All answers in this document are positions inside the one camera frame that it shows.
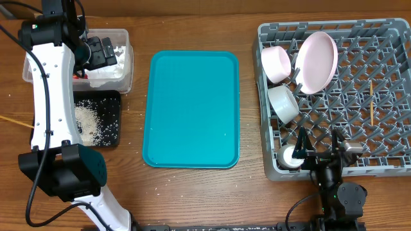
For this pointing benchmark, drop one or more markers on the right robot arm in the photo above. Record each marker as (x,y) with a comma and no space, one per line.
(342,202)

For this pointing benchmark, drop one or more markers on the small white cup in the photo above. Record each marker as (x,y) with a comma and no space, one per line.
(285,159)

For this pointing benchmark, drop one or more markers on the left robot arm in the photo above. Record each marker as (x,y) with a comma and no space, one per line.
(58,49)

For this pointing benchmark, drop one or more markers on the white tissue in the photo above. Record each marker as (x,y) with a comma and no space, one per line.
(99,77)

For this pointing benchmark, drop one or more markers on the black tray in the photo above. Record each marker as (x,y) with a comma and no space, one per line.
(59,121)

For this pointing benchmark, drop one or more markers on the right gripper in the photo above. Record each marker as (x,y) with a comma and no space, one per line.
(303,149)

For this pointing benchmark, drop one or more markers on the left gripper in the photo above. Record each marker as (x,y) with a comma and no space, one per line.
(100,59)

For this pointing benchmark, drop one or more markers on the grey dishwasher rack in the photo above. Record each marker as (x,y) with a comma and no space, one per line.
(373,49)

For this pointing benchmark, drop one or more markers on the pink bowl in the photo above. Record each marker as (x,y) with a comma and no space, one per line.
(276,63)

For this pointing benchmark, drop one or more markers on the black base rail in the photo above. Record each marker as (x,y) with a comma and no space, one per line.
(295,226)

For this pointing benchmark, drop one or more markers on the clear plastic bin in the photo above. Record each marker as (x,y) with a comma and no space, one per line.
(119,37)

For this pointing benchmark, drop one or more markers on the large white plate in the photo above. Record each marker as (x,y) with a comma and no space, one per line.
(316,62)

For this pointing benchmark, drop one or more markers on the teal serving tray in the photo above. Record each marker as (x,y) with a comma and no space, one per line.
(192,117)

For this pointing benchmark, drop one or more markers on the red snack wrapper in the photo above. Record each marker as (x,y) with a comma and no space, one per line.
(79,76)

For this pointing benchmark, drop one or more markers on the grey bowl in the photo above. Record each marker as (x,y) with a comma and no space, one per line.
(284,103)

